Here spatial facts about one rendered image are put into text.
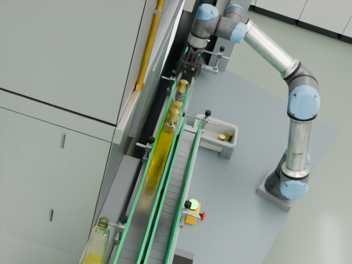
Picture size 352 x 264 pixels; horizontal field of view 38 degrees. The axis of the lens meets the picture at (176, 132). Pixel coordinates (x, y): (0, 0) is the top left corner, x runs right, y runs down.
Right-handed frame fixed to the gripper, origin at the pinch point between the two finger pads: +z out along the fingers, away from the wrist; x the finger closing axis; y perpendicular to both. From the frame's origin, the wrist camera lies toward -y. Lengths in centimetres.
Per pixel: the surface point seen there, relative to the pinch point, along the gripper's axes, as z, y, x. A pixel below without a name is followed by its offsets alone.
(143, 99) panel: 4.4, 13.5, -12.8
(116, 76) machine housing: -34, 61, -18
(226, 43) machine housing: 29, -102, 16
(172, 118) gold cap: 8.6, 13.1, 0.3
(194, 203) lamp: 36.9, 25.8, 19.9
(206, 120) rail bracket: 25.7, -16.7, 15.1
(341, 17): 94, -379, 141
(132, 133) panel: 22.1, 13.5, -13.3
